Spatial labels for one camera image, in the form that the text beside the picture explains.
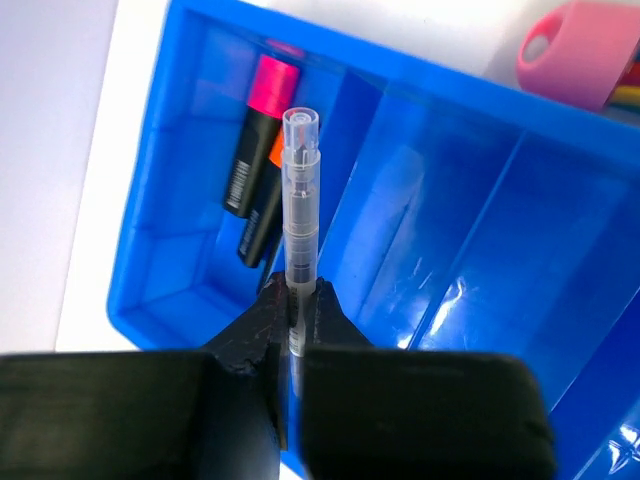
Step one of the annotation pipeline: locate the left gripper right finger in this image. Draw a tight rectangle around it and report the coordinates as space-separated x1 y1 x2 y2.
299 280 556 479

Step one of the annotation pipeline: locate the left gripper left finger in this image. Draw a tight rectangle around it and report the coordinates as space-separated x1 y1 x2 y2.
1 274 288 479

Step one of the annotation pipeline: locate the blue plastic compartment tray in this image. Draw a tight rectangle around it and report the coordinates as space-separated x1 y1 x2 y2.
107 1 639 479

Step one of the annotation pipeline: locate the pink capped black highlighter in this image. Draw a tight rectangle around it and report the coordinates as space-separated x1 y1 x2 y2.
224 55 300 218

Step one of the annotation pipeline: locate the orange capped black highlighter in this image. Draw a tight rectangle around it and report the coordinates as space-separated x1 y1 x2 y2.
237 130 283 268

